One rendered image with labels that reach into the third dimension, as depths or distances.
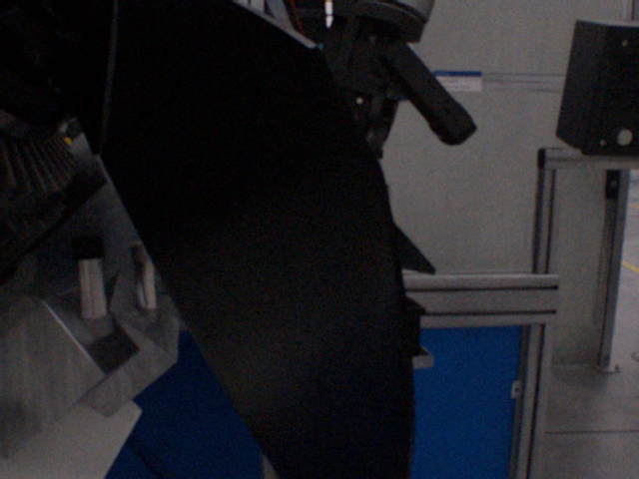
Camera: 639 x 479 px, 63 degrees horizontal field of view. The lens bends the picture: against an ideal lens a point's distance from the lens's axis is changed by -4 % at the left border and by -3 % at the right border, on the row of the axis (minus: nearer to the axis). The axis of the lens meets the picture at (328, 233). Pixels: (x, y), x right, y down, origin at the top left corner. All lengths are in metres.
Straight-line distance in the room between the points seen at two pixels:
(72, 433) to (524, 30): 2.25
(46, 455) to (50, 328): 0.10
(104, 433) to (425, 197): 1.97
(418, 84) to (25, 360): 0.38
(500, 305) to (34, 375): 0.69
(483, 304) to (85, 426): 0.61
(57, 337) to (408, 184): 2.02
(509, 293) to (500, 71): 1.60
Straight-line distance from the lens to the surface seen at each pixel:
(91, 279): 0.36
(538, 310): 0.92
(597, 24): 0.88
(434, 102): 0.50
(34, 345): 0.36
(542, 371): 0.95
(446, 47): 2.33
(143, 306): 0.45
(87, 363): 0.35
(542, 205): 0.88
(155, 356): 0.44
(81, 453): 0.45
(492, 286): 0.88
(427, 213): 2.32
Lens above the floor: 1.08
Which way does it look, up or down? 11 degrees down
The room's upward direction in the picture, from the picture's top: straight up
